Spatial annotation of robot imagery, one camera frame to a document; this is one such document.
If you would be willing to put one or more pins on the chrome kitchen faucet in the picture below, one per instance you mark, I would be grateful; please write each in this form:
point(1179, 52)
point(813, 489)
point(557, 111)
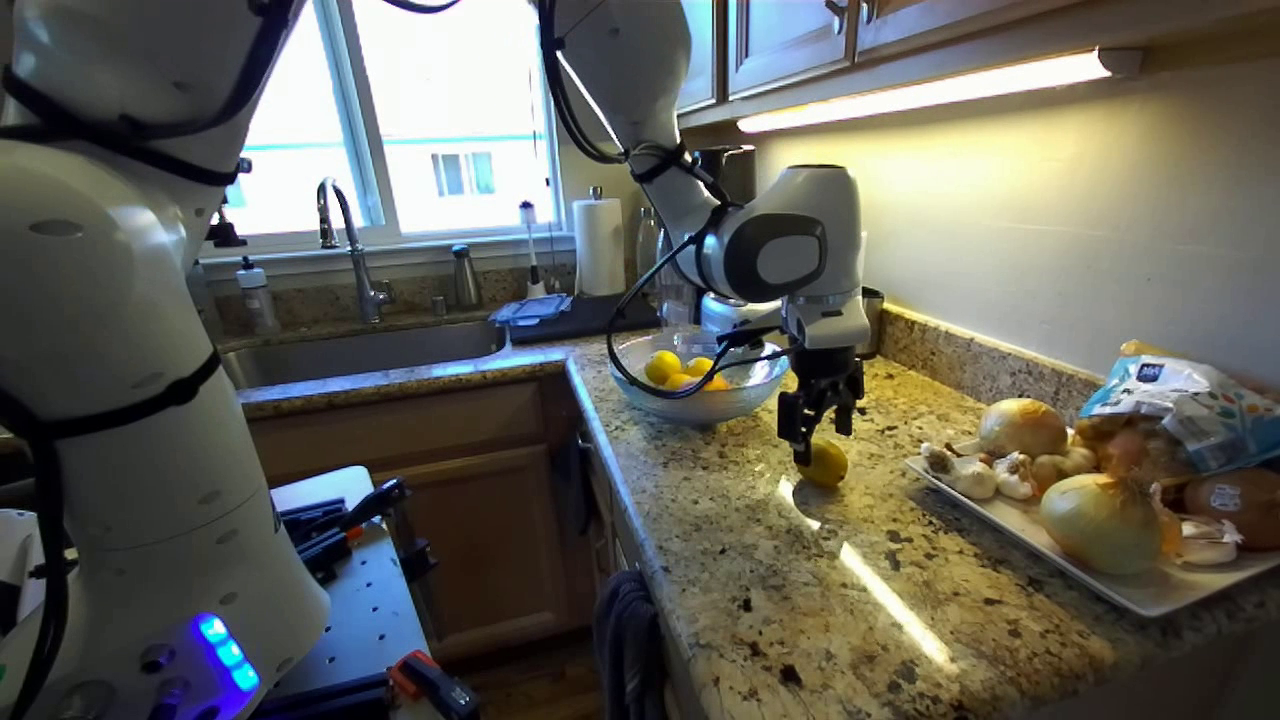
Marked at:
point(352, 254)

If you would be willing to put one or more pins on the stainless steel mug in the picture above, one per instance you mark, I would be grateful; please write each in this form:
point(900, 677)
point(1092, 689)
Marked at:
point(875, 321)

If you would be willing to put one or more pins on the white framed window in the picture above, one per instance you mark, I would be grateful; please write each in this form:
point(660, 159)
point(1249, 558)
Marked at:
point(403, 123)

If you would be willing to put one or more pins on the wooden lower cabinet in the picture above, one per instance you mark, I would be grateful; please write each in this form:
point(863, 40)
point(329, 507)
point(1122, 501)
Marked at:
point(441, 520)

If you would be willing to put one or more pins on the orange fruit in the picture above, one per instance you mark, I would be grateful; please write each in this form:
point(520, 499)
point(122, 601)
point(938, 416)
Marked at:
point(717, 386)

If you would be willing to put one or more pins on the wooden upper cabinets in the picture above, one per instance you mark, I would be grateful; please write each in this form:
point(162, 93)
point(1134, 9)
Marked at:
point(786, 40)

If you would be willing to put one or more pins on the under-cabinet light strip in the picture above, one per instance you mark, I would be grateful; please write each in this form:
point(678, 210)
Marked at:
point(933, 88)

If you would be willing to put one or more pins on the orange black clamp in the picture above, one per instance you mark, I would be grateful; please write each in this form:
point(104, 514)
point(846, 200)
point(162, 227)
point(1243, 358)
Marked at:
point(434, 683)

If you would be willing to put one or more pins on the plastic produce bag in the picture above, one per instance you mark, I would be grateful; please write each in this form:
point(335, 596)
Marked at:
point(1187, 403)

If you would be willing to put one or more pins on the dish brush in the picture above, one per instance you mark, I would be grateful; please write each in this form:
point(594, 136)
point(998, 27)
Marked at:
point(529, 246)

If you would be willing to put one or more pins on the soap dispenser bottle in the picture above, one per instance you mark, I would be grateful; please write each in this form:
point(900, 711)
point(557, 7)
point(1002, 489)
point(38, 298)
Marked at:
point(253, 298)

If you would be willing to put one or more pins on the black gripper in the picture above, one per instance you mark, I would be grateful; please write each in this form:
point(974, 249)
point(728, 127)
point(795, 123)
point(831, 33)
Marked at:
point(824, 364)

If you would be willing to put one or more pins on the large yellow onion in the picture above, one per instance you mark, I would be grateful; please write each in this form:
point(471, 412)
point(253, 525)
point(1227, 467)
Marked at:
point(1106, 520)

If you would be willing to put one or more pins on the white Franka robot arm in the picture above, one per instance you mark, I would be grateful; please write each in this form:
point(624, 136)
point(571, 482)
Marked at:
point(104, 332)

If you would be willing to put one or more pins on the yellow lemon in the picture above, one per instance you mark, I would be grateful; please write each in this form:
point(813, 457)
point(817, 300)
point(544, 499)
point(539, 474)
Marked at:
point(831, 467)
point(660, 371)

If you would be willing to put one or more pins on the white rectangular tray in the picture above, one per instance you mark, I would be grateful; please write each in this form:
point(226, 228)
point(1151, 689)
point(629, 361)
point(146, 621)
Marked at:
point(1025, 533)

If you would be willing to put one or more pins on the white paper towel roll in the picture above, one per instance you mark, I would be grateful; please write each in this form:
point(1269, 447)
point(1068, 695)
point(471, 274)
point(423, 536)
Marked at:
point(599, 246)

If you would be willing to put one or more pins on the black camera on stand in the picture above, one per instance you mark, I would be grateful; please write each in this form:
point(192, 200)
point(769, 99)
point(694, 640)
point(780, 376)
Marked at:
point(226, 233)

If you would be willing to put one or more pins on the brown potato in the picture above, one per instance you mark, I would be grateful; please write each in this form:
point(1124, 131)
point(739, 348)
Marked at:
point(1243, 507)

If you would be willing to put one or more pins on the white garlic bulb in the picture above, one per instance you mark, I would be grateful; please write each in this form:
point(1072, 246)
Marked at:
point(1206, 540)

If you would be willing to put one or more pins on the brown onion under bag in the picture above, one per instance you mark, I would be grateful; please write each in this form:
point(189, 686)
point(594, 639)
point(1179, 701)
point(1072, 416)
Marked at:
point(1124, 449)

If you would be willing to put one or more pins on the small yellow onion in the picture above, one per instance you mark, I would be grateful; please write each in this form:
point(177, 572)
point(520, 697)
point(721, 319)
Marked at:
point(1025, 425)

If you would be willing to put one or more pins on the brown mushroom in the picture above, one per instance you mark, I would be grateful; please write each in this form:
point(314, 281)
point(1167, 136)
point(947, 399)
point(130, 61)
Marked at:
point(1058, 467)

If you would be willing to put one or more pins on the clear glass bowl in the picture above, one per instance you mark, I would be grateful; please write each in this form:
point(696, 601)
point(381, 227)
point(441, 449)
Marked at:
point(694, 403)

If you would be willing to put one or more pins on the white mushroom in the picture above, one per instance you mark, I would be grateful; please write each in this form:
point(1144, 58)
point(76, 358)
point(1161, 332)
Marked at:
point(941, 457)
point(1016, 478)
point(979, 482)

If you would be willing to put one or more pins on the steel kitchen sink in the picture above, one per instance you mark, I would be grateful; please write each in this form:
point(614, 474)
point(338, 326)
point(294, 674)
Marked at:
point(362, 352)

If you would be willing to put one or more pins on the small yellow fruit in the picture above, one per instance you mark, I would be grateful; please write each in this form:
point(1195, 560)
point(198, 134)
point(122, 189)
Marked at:
point(696, 364)

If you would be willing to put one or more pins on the black drying mat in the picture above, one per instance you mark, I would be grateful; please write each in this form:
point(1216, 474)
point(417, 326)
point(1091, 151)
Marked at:
point(572, 319)

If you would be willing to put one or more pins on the grey robot base cart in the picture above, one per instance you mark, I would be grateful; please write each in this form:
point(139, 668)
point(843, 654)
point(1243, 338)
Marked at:
point(352, 601)

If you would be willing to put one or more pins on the dark hanging towel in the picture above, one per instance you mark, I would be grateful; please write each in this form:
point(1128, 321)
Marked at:
point(624, 654)

